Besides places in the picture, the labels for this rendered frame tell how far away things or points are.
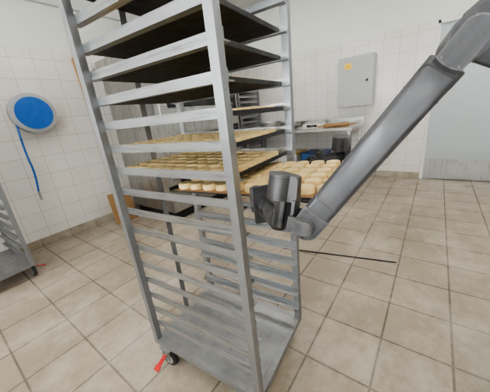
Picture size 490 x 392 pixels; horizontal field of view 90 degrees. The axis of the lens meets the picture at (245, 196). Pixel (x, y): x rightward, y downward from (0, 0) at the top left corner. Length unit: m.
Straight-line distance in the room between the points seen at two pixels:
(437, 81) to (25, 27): 3.71
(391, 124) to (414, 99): 0.05
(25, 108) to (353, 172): 3.29
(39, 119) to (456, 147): 5.19
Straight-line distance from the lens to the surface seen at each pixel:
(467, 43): 0.49
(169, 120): 0.85
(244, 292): 0.87
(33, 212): 3.65
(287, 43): 1.09
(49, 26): 3.91
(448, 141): 4.57
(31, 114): 3.48
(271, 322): 1.49
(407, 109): 0.50
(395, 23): 4.62
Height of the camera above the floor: 1.22
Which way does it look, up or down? 19 degrees down
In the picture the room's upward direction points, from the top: 6 degrees counter-clockwise
